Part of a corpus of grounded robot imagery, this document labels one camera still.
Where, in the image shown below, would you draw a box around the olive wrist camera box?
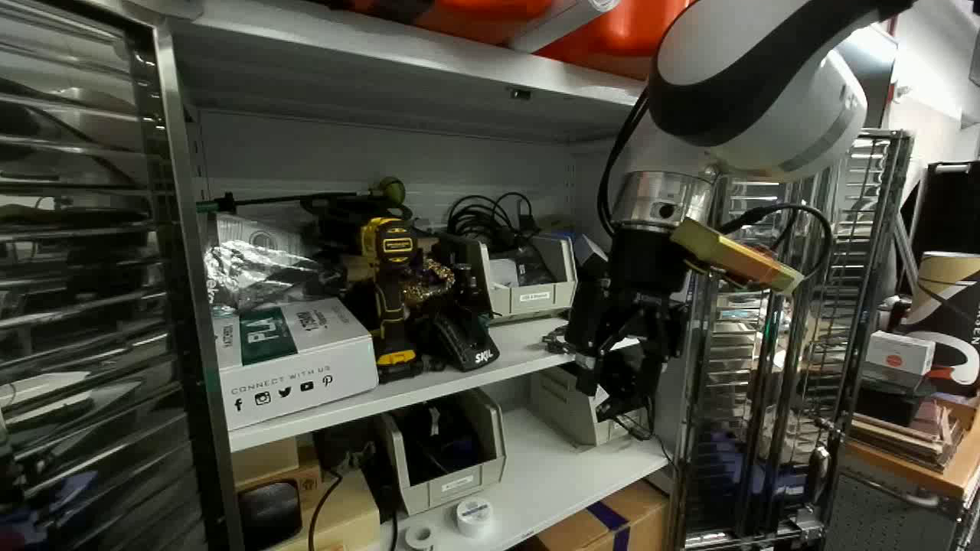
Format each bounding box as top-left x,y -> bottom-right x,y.
670,214 -> 809,301

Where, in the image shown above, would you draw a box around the white box with red dot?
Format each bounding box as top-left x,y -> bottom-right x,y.
863,329 -> 939,381

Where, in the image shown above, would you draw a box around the metal slatted rack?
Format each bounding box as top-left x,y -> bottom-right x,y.
0,0 -> 211,551

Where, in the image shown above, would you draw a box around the white tape roll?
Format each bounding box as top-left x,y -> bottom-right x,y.
449,495 -> 497,539
399,518 -> 442,551

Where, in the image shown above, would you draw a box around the wooden table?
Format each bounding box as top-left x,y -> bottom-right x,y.
845,392 -> 980,509

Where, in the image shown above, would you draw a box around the beige tape roll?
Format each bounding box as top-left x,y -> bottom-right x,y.
904,248 -> 980,309

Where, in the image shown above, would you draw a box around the black charger with teal label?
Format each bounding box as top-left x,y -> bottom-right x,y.
420,302 -> 501,374

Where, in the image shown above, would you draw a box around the cardboard box with blue tape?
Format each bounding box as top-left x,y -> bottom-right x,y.
515,477 -> 677,551

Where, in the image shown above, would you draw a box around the white metal shelf unit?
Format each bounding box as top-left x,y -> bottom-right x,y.
132,0 -> 677,551

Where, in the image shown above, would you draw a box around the black rounded device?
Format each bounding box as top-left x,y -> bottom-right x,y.
234,480 -> 307,551

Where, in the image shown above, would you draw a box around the black USB splitter cable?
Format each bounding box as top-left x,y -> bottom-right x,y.
541,325 -> 575,359

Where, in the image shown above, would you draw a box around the chrome wire rack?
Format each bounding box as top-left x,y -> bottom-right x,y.
677,129 -> 915,548

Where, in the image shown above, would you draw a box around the orange plastic container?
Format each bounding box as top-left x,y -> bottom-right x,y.
332,0 -> 698,74

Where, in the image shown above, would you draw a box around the white box with green label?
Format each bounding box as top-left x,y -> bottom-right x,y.
211,296 -> 381,430

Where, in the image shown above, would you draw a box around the white storage bin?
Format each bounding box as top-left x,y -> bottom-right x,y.
378,388 -> 507,518
477,234 -> 581,325
525,365 -> 623,449

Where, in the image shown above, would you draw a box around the yellow black cordless drill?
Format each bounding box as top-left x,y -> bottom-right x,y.
356,214 -> 456,381

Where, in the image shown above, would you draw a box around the green black tool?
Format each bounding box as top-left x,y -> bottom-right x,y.
195,174 -> 415,222

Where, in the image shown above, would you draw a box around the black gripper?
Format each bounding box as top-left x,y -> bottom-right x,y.
566,222 -> 689,423

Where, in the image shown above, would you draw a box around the clear plastic bag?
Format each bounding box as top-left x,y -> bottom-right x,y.
201,210 -> 326,315

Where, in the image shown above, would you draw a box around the plain cardboard box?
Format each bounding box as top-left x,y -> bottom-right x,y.
228,435 -> 387,551

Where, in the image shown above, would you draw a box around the coiled black cables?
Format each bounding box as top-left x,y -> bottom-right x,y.
444,190 -> 541,258

